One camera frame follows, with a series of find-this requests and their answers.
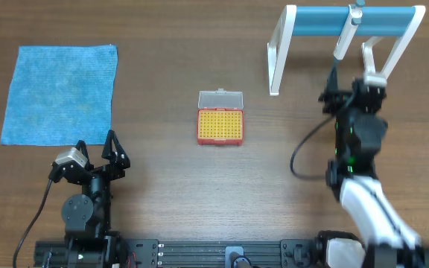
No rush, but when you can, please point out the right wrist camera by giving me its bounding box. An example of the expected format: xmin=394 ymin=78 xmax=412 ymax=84
xmin=362 ymin=71 xmax=389 ymax=89

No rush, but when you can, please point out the red and yellow tip box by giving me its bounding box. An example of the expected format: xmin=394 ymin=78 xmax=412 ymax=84
xmin=197 ymin=88 xmax=245 ymax=147

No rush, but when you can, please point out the blue cloth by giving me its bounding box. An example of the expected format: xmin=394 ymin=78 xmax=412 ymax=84
xmin=0 ymin=45 xmax=119 ymax=147

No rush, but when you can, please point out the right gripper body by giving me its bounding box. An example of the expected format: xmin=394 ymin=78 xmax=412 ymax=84
xmin=317 ymin=78 xmax=387 ymax=115

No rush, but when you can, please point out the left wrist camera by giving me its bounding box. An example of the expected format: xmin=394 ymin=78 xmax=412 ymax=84
xmin=54 ymin=147 xmax=89 ymax=169

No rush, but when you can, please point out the white pipette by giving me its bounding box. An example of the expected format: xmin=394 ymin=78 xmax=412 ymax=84
xmin=332 ymin=0 xmax=366 ymax=63

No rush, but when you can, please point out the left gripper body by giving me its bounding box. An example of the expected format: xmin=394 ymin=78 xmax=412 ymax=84
xmin=48 ymin=162 xmax=127 ymax=185

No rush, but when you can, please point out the mounting rail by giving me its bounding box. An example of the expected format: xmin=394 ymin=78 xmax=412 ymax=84
xmin=34 ymin=237 xmax=322 ymax=268

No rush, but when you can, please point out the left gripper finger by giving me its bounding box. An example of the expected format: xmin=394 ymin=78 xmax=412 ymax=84
xmin=101 ymin=129 xmax=132 ymax=171
xmin=74 ymin=139 xmax=91 ymax=162

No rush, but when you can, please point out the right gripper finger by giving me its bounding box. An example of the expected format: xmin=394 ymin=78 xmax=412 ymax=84
xmin=325 ymin=59 xmax=341 ymax=95

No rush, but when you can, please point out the white and blue stand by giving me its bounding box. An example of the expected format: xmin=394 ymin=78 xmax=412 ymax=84
xmin=267 ymin=4 xmax=427 ymax=97

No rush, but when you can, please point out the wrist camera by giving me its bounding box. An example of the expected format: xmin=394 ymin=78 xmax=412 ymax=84
xmin=54 ymin=147 xmax=89 ymax=169
xmin=362 ymin=71 xmax=389 ymax=89

